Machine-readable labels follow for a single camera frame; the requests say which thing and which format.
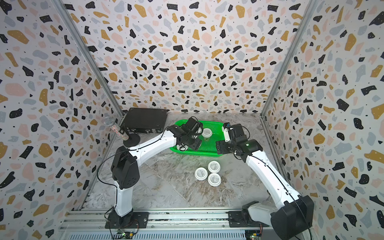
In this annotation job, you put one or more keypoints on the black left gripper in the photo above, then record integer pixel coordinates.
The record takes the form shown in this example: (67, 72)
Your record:
(197, 145)

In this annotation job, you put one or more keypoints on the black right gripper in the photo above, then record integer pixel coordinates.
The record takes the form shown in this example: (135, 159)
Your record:
(221, 144)

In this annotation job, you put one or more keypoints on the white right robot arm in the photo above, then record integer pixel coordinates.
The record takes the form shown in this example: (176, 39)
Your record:
(292, 213)

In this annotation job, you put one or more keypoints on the green plastic basket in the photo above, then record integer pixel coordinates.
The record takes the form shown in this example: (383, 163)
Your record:
(208, 147)

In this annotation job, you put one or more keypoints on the black microphone stand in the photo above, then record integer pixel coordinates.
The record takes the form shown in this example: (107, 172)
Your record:
(129, 139)

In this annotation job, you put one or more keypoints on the black ribbed hard case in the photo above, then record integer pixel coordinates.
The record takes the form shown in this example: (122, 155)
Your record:
(144, 120)

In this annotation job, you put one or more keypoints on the rhinestone silver microphone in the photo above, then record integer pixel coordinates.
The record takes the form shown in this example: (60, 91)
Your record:
(110, 122)

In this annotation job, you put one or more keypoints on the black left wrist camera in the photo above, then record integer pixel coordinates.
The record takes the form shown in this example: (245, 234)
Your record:
(193, 127)

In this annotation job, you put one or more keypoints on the aluminium corner post left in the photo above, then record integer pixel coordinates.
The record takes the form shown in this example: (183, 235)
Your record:
(63, 13)

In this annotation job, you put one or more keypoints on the aluminium corner post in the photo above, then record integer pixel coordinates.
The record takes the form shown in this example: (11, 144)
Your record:
(296, 40)
(63, 13)

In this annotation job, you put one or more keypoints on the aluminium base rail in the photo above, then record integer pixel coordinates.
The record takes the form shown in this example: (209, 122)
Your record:
(162, 224)

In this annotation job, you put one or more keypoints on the aluminium corner post right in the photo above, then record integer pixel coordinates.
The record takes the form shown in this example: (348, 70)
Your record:
(296, 40)

